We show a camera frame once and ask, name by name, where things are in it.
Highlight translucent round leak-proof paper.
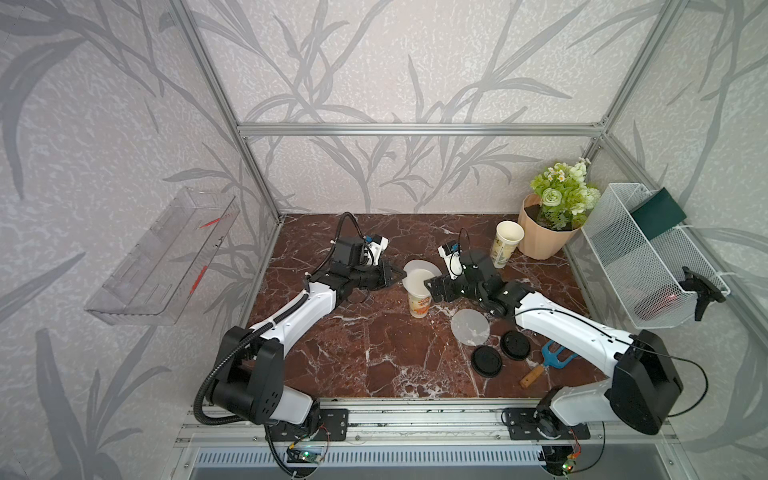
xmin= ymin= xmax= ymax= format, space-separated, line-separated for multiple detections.
xmin=403 ymin=260 xmax=442 ymax=298

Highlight printed paper cup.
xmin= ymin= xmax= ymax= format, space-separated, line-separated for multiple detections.
xmin=403 ymin=268 xmax=434 ymax=319
xmin=490 ymin=220 xmax=525 ymax=269

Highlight black plastic cup lid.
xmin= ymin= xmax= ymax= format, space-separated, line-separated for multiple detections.
xmin=470 ymin=345 xmax=503 ymax=378

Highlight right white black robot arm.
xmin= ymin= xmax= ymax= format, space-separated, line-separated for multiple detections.
xmin=424 ymin=250 xmax=683 ymax=439

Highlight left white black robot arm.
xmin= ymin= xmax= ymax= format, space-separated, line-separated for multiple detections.
xmin=193 ymin=235 xmax=405 ymax=433

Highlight pink flower pot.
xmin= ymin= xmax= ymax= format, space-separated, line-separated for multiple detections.
xmin=517 ymin=194 xmax=580 ymax=260

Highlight green white artificial flowers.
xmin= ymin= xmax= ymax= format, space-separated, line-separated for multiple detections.
xmin=530 ymin=157 xmax=601 ymax=231

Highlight dark green card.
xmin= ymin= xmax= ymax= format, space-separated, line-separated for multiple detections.
xmin=630 ymin=188 xmax=687 ymax=241

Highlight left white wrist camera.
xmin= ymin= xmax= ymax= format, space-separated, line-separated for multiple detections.
xmin=363 ymin=235 xmax=389 ymax=266

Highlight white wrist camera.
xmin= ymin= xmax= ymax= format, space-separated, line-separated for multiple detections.
xmin=438 ymin=240 xmax=463 ymax=280
xmin=363 ymin=235 xmax=389 ymax=266

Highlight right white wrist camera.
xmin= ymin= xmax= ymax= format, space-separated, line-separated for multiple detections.
xmin=438 ymin=240 xmax=463 ymax=280

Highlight blue garden fork wooden handle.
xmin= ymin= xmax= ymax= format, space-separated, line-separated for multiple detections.
xmin=519 ymin=340 xmax=578 ymax=389

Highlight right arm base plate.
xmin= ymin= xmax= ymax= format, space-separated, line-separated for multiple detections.
xmin=501 ymin=408 xmax=591 ymax=441

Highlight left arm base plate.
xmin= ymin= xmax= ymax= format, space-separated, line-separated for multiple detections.
xmin=266 ymin=408 xmax=349 ymax=442

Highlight white wire mesh basket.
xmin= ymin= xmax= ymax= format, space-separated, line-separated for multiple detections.
xmin=582 ymin=183 xmax=731 ymax=330

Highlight clear acrylic wall shelf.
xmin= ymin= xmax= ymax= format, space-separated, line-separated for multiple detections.
xmin=85 ymin=187 xmax=240 ymax=326

